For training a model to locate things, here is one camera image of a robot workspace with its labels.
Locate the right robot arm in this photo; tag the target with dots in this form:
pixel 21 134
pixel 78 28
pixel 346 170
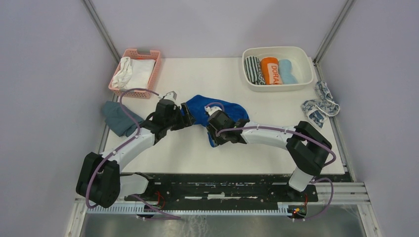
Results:
pixel 308 148

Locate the grey-blue towel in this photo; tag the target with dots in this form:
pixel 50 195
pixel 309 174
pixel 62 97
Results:
pixel 117 120

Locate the pink plastic basket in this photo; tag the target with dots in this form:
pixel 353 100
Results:
pixel 137 54

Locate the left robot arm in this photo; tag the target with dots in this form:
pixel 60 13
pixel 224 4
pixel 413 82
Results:
pixel 101 180

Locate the white plastic tub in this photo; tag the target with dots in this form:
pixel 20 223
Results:
pixel 302 67

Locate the striped rolled towel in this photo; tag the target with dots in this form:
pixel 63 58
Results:
pixel 253 70

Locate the white crumpled cloth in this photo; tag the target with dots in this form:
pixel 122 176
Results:
pixel 123 75

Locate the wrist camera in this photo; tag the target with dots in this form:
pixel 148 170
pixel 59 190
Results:
pixel 212 110
pixel 172 95

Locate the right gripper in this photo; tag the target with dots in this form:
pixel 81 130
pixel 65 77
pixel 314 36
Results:
pixel 216 140

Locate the white folded towel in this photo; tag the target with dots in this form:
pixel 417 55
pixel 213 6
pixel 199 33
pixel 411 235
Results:
pixel 141 73

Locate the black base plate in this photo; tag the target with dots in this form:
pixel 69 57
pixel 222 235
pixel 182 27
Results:
pixel 230 192

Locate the orange rolled towel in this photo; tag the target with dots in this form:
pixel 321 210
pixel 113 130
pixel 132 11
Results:
pixel 270 71

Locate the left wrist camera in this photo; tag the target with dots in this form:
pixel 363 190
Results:
pixel 172 95

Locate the patterned white blue cloth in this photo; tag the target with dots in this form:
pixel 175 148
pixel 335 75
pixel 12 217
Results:
pixel 317 111

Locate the light blue towel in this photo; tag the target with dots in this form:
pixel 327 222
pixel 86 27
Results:
pixel 285 69

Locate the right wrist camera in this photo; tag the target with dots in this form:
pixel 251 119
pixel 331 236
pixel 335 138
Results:
pixel 212 110

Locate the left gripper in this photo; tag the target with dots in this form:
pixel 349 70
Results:
pixel 186 120

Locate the dark blue towel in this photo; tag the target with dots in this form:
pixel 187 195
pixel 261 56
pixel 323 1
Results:
pixel 234 113

